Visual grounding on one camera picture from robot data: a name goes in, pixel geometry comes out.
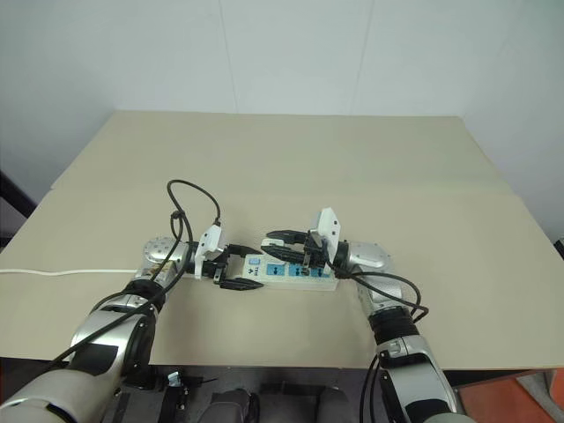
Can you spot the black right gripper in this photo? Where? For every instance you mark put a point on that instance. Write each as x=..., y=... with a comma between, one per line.
x=313, y=253

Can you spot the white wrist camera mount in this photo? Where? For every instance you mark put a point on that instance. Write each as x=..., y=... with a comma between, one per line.
x=327, y=227
x=210, y=242

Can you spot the white power strip blue sockets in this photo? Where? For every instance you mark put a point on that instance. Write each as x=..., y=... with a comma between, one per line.
x=282, y=276

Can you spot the dark rounded shape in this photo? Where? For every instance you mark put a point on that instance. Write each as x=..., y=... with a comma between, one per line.
x=233, y=405

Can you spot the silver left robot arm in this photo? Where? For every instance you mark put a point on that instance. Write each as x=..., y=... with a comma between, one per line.
x=110, y=335

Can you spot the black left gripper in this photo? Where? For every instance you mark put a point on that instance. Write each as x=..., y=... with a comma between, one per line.
x=218, y=269

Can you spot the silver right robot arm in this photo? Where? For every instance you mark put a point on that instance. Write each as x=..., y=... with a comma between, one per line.
x=423, y=365

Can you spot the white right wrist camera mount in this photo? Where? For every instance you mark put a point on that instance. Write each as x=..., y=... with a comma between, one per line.
x=327, y=227

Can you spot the black frame bar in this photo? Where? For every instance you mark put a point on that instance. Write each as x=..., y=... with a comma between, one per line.
x=15, y=202

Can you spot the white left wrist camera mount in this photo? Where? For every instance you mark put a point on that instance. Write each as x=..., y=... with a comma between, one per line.
x=210, y=242

